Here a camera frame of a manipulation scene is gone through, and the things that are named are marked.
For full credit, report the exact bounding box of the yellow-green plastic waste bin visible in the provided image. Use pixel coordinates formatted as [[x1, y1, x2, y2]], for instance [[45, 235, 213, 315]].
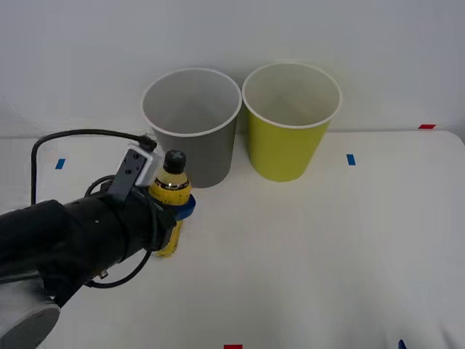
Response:
[[241, 62, 344, 183]]

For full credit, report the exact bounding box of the yellow bottle with black cap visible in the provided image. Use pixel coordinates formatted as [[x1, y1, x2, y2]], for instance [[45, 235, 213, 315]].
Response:
[[148, 149, 193, 258]]

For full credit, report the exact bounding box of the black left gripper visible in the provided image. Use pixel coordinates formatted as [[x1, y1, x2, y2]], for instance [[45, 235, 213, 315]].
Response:
[[121, 190, 198, 257]]

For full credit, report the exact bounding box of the grey plastic waste bin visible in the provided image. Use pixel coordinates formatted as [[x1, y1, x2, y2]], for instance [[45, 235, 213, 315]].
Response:
[[140, 67, 243, 190]]

